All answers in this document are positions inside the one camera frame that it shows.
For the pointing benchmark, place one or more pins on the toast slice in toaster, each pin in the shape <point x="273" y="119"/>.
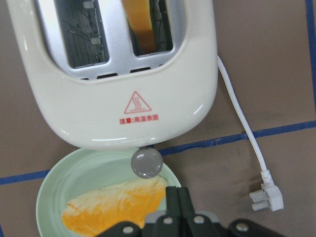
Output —
<point x="139" y="19"/>

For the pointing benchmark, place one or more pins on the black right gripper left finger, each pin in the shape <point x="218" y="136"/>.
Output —
<point x="165" y="223"/>

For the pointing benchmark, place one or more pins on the light green plate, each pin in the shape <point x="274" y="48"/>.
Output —
<point x="78" y="173"/>

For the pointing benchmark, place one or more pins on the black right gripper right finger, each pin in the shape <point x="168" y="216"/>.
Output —
<point x="201" y="223"/>

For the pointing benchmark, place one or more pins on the white two-slot toaster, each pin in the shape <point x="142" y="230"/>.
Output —
<point x="127" y="101"/>

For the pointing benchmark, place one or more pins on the triangular yellow bread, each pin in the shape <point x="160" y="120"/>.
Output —
<point x="96" y="211"/>

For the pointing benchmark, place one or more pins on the grey toaster lever knob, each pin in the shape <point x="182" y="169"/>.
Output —
<point x="147" y="163"/>

